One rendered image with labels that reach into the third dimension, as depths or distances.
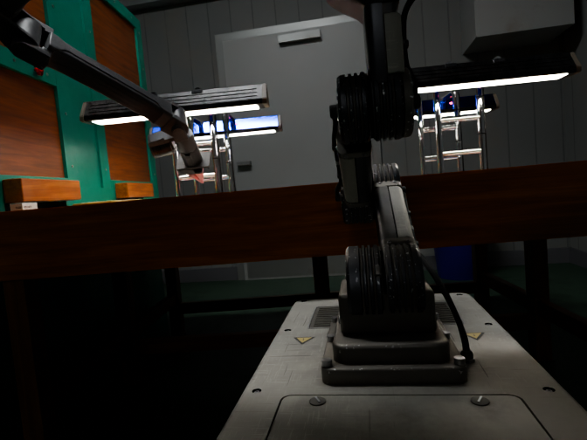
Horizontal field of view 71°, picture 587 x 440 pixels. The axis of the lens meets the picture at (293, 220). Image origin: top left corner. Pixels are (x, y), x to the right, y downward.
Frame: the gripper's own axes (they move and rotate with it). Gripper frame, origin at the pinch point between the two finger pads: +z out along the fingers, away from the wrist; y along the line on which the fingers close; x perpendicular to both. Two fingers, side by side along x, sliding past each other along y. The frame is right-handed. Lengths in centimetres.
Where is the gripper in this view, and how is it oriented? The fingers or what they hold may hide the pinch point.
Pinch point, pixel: (202, 180)
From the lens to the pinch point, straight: 137.5
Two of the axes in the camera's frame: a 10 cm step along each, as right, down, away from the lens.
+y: -9.9, 0.9, 0.7
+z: 1.1, 5.9, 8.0
